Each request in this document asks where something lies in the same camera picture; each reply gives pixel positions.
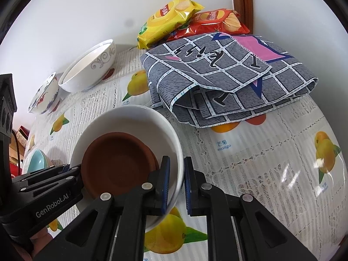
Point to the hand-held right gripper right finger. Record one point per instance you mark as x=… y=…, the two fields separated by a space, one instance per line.
x=187 y=186

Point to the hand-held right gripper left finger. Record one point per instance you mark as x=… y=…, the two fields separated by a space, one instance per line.
x=164 y=185

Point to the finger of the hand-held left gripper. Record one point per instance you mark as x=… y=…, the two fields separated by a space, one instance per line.
x=69 y=174
x=51 y=171

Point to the teal square plate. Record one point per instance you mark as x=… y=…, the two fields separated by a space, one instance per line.
x=35 y=161

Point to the brown saucer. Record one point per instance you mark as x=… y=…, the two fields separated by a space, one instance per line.
x=114 y=163

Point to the white plate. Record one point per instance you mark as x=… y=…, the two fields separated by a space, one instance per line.
x=152 y=125

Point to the person's left hand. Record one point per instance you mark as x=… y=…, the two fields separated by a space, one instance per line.
x=40 y=240

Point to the cardboard box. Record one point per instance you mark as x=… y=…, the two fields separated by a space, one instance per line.
x=13 y=152

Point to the patterned box with red edge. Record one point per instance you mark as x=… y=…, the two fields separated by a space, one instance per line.
x=23 y=136

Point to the blue and white patterned bowl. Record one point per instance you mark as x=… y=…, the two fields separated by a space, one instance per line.
x=45 y=98

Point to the large white bowl grey pattern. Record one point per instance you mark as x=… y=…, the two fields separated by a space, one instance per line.
x=89 y=76

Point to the grey checked folded cloth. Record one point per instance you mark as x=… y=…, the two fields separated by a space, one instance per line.
x=217 y=70

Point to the yellow chips bag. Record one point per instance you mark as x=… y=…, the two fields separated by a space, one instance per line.
x=165 y=21

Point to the red chips bag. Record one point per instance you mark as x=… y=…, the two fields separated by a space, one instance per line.
x=214 y=21

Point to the brown wooden door frame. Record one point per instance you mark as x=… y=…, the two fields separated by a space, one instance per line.
x=242 y=2

